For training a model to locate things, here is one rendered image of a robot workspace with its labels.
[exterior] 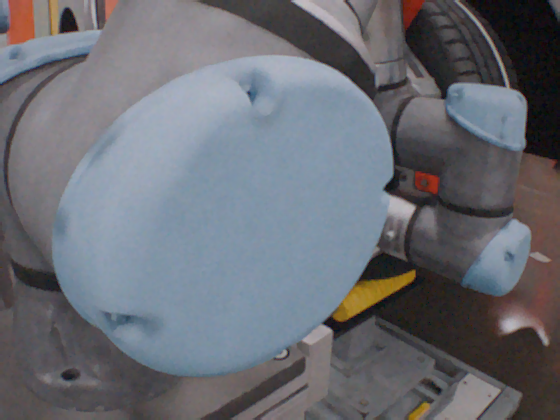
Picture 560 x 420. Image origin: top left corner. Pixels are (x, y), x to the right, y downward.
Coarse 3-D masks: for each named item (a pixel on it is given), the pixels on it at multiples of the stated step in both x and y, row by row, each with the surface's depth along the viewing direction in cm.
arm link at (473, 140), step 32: (448, 96) 39; (480, 96) 35; (512, 96) 35; (416, 128) 41; (448, 128) 39; (480, 128) 36; (512, 128) 35; (416, 160) 42; (448, 160) 39; (480, 160) 37; (512, 160) 37; (448, 192) 40; (480, 192) 38; (512, 192) 38
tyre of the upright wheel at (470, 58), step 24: (432, 0) 72; (432, 24) 69; (456, 24) 71; (480, 24) 78; (432, 48) 70; (456, 48) 68; (480, 48) 73; (504, 48) 80; (432, 72) 71; (456, 72) 68; (480, 72) 70; (384, 264) 90; (408, 264) 85
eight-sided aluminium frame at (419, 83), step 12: (408, 48) 70; (408, 60) 70; (408, 72) 66; (420, 72) 69; (408, 84) 66; (420, 84) 66; (432, 84) 68; (432, 96) 67; (396, 168) 72; (408, 180) 71
